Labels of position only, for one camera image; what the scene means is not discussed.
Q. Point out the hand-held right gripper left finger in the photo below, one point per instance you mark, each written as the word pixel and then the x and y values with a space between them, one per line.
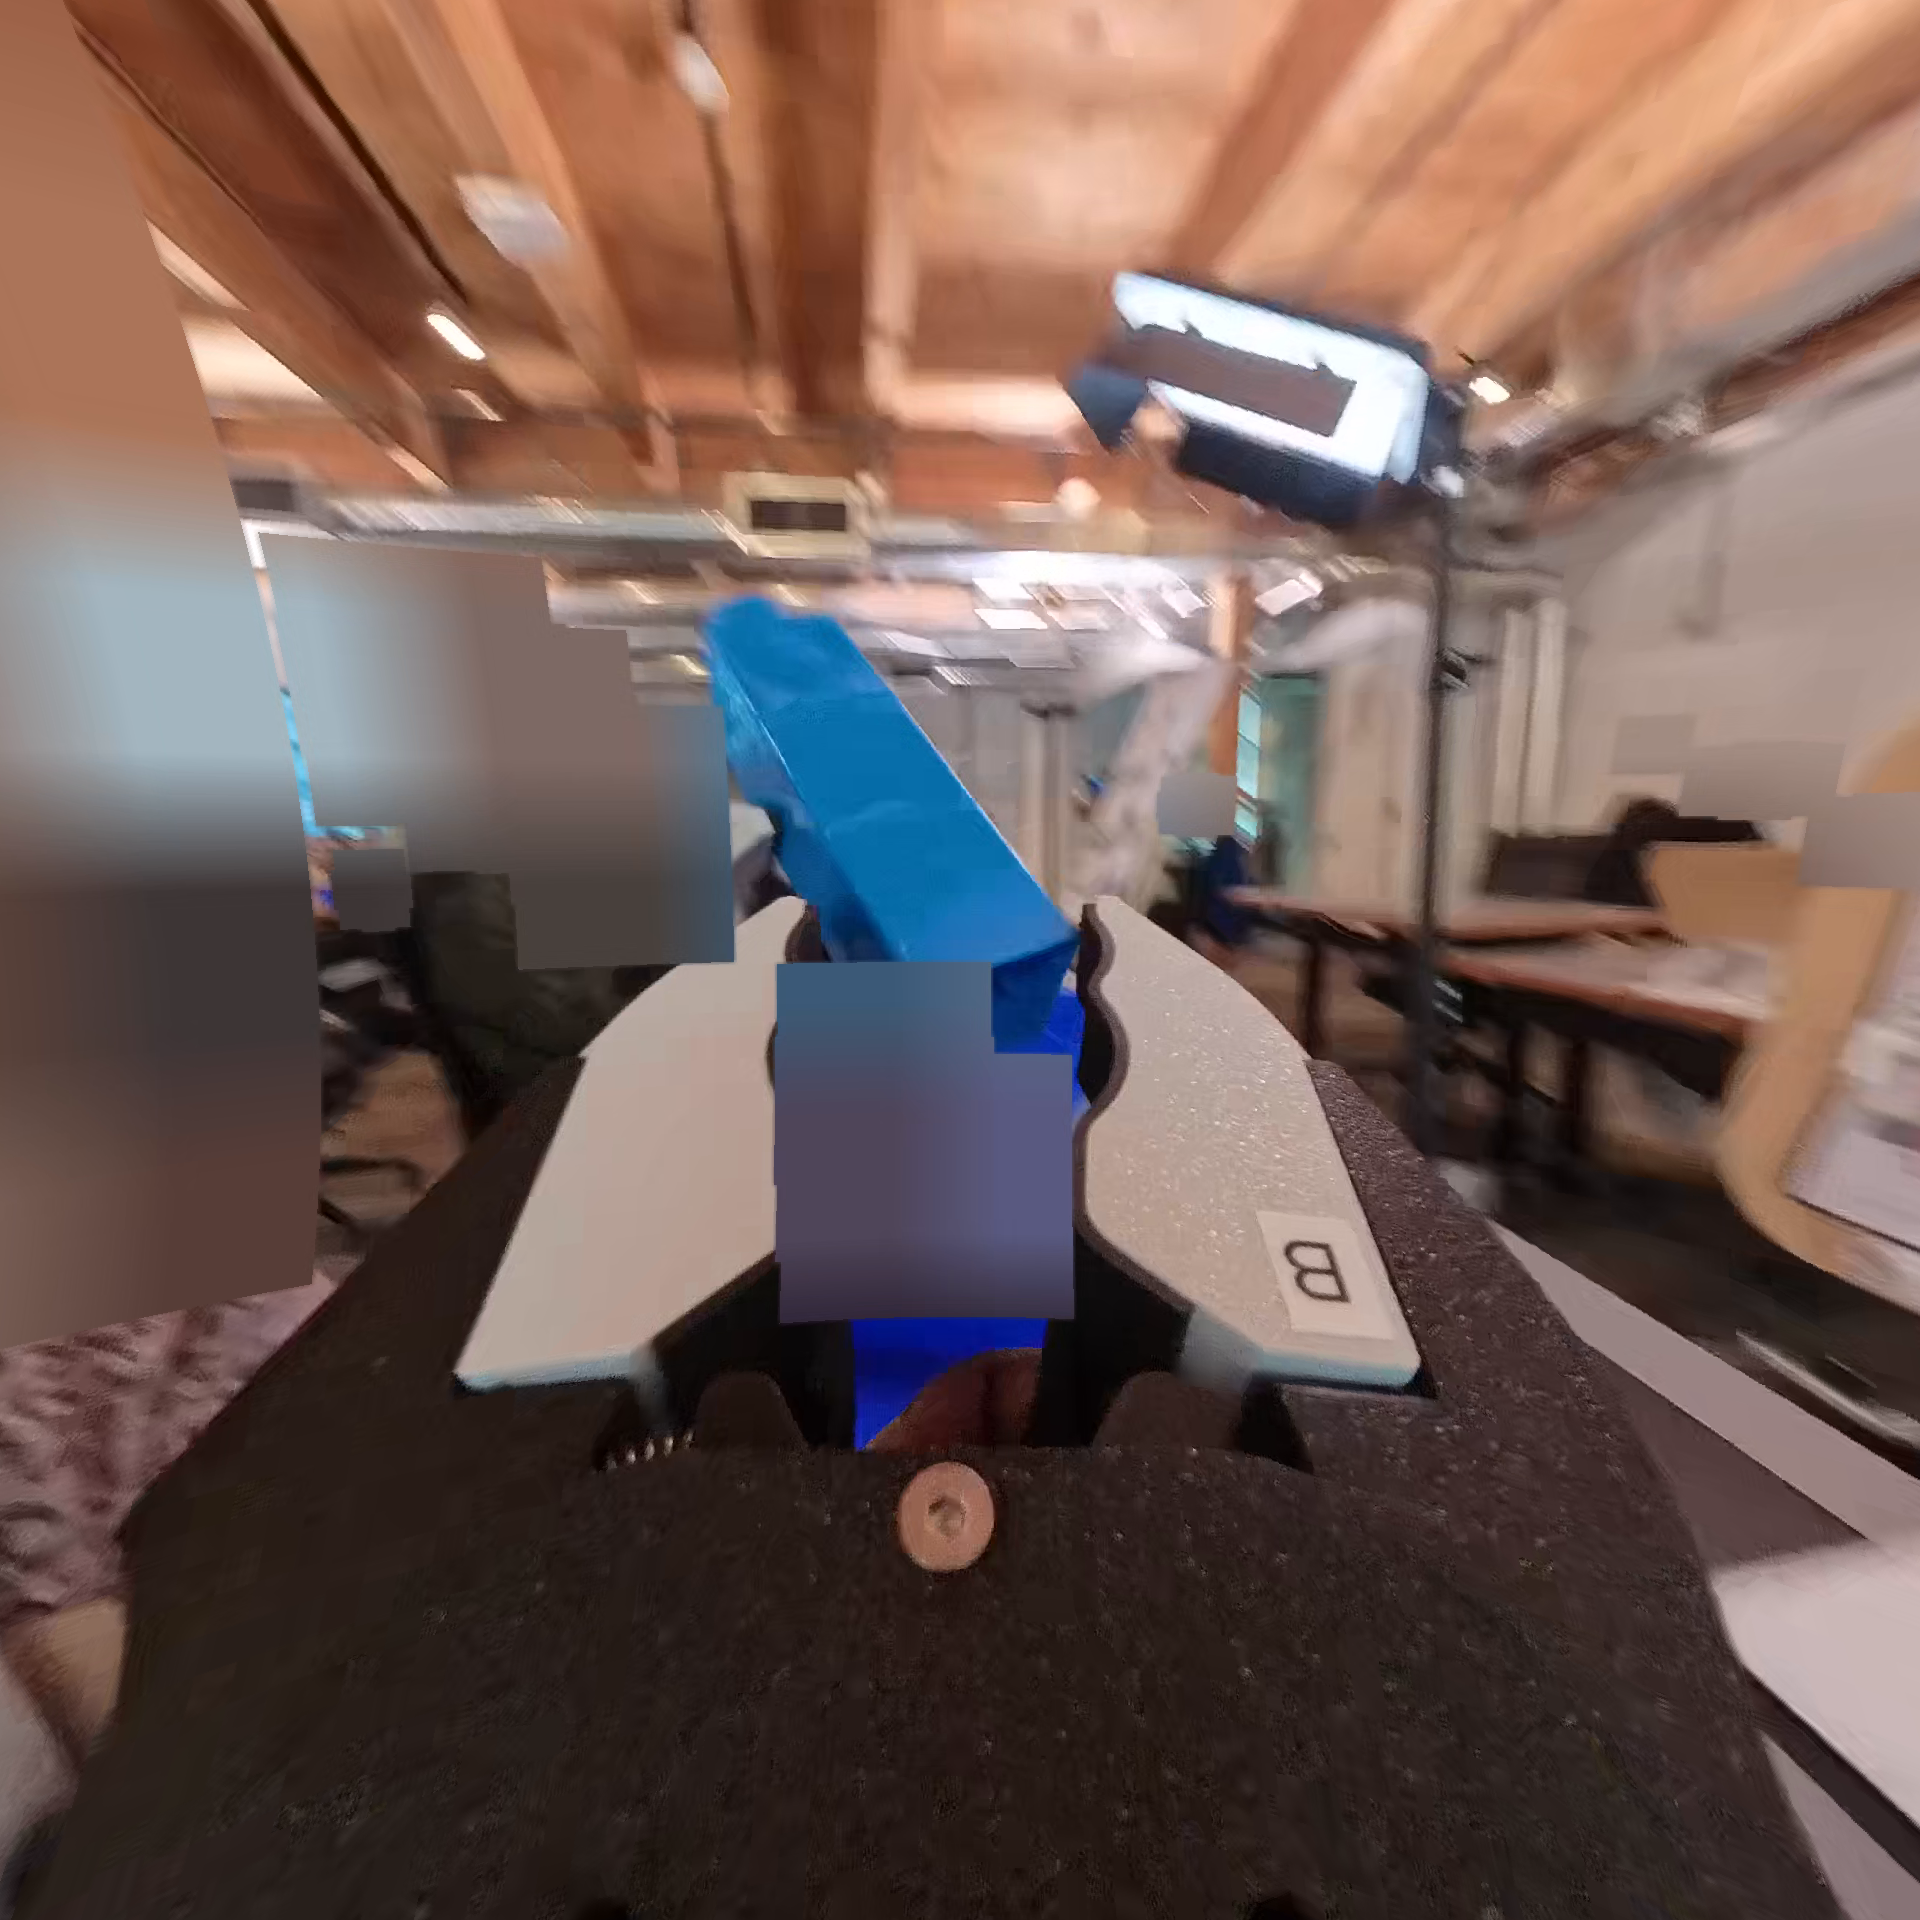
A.
pixel 645 1184

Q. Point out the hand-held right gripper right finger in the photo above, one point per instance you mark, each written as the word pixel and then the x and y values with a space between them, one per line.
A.
pixel 1214 1140

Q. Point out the blue mega block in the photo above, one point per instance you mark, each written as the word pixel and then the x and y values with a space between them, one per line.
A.
pixel 975 931
pixel 879 809
pixel 780 674

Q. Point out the person's right hand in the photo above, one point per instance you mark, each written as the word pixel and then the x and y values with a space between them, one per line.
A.
pixel 961 1402

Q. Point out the wooden office desk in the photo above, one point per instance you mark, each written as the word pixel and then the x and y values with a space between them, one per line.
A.
pixel 1350 908
pixel 1622 982

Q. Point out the instruction poster on stand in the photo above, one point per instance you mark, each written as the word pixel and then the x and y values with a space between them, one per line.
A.
pixel 1770 1078

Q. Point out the wooden backing board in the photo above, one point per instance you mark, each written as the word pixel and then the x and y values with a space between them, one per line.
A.
pixel 1724 901

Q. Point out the white air vent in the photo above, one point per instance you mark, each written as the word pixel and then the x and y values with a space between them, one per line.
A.
pixel 796 508

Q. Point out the LED light panel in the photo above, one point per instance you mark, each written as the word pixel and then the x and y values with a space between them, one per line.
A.
pixel 1276 388

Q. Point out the ceiling lamp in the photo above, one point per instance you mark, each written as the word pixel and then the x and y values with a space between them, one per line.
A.
pixel 455 332

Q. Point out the white ceiling device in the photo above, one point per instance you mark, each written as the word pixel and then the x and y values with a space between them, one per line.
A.
pixel 510 218

